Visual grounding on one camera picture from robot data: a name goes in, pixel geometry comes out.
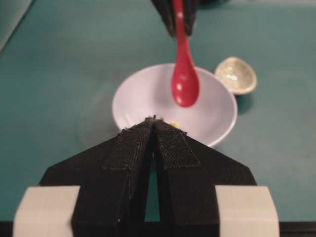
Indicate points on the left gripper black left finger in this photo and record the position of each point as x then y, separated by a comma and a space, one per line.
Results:
100, 192

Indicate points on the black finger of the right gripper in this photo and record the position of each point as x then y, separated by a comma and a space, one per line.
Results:
166, 12
190, 9

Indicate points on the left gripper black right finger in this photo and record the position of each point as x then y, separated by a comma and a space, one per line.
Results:
204, 193

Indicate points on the red plastic soup spoon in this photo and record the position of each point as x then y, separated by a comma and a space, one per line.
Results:
184, 83

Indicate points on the speckled ceramic spoon rest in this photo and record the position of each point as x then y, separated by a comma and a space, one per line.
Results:
236, 75

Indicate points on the white round bowl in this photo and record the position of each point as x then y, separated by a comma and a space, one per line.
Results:
147, 93

